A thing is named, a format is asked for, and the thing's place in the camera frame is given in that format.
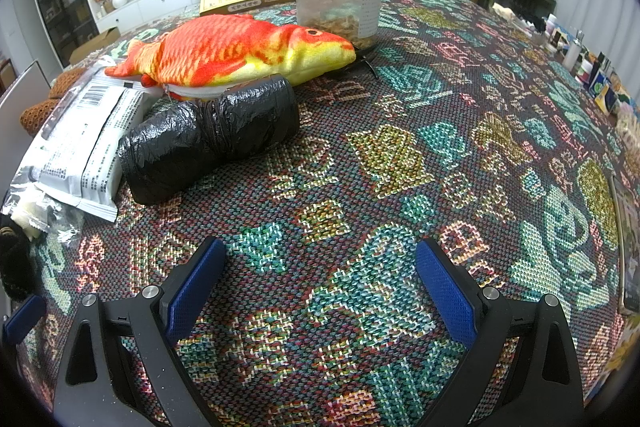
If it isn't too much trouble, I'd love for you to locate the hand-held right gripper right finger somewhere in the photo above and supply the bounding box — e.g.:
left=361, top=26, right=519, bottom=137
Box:
left=415, top=238, right=586, bottom=427

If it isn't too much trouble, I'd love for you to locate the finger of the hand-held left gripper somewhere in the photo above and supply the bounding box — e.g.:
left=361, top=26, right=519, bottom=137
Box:
left=1, top=294, right=47, bottom=348

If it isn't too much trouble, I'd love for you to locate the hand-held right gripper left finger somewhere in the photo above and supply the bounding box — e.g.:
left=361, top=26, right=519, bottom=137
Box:
left=52, top=236, right=228, bottom=427

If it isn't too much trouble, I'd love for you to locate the black plastic bag roll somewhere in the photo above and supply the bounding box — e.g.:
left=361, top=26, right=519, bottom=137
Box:
left=117, top=101, right=223, bottom=206
left=200, top=75, right=301, bottom=158

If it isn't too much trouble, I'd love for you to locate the white printed packet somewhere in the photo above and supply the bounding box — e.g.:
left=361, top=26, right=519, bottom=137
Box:
left=17, top=76, right=157, bottom=223

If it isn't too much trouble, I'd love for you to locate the orange fish plush toy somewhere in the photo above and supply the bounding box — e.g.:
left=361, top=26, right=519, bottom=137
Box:
left=104, top=14, right=357, bottom=102

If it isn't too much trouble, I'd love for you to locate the black knitted cloth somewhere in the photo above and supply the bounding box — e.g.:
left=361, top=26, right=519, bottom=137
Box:
left=0, top=226, right=40, bottom=303

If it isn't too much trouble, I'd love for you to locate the clear crumpled wrapper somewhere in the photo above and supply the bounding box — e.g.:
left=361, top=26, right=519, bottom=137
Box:
left=0, top=184, right=86, bottom=244

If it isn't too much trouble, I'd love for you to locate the patterned woven blanket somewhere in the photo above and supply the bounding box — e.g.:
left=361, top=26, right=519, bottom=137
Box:
left=10, top=0, right=637, bottom=427

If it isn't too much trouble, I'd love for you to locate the brown cardboard box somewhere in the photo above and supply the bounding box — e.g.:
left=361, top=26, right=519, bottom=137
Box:
left=68, top=26, right=121, bottom=64

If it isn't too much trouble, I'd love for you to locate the cluster of small bottles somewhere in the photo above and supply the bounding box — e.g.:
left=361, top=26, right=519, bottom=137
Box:
left=492, top=2, right=640, bottom=138

